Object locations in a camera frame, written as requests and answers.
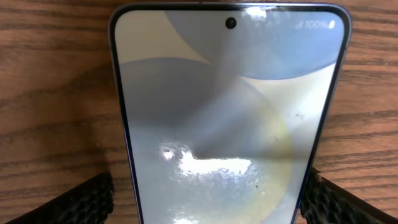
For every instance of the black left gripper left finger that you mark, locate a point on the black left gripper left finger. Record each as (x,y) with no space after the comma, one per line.
(88,203)

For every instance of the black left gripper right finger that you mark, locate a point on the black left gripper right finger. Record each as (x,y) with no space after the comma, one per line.
(323,202)

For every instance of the Samsung Galaxy smartphone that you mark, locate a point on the Samsung Galaxy smartphone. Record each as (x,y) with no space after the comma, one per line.
(223,104)

